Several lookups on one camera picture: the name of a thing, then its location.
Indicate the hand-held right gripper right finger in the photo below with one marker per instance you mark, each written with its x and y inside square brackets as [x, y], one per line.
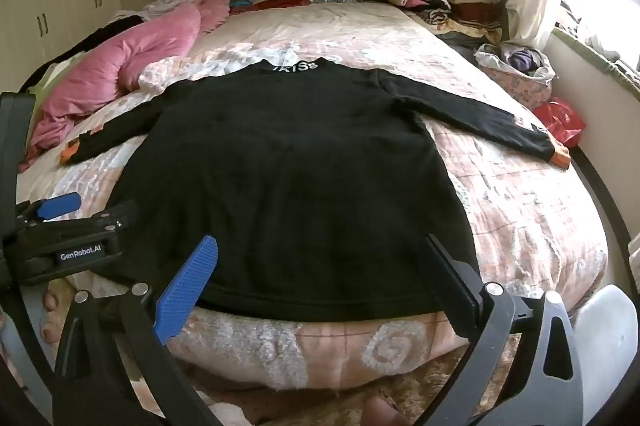
[450, 286]

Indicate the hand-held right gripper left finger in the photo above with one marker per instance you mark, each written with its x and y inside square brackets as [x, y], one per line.
[185, 291]

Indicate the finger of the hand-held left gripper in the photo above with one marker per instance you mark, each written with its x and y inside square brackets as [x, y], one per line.
[60, 204]
[115, 216]

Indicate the black long-sleeved sweater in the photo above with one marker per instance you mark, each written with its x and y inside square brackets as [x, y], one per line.
[300, 181]

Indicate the person's right hand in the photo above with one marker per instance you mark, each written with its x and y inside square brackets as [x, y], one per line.
[382, 413]

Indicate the person's foot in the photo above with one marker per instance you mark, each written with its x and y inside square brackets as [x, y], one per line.
[50, 303]

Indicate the pink tufted bedspread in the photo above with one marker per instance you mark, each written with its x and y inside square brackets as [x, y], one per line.
[525, 216]

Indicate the light green cloth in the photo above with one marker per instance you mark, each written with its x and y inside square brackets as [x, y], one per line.
[50, 75]

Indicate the pink quilt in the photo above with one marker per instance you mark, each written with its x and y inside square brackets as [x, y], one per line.
[125, 55]

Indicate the black garment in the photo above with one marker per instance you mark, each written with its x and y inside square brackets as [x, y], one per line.
[100, 36]

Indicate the red plastic bag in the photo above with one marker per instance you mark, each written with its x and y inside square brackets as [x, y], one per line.
[557, 120]

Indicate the floral laundry basket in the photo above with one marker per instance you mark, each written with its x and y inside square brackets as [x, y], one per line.
[520, 90]

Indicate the white crumpled cloth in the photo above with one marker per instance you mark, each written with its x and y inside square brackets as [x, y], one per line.
[160, 5]

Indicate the green window sill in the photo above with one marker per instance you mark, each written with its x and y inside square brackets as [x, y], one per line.
[590, 50]

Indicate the heap of mixed garments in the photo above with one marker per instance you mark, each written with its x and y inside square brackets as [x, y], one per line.
[600, 40]

